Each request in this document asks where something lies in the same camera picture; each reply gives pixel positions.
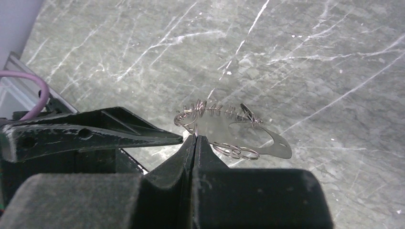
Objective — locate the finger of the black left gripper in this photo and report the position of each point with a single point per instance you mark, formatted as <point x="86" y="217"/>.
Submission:
<point x="20" y="143"/>
<point x="118" y="119"/>

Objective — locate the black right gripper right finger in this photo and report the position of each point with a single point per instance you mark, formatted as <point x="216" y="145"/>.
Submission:
<point x="254" y="198"/>

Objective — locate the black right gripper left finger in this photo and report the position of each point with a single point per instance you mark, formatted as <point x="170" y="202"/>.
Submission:
<point x="158" y="200"/>

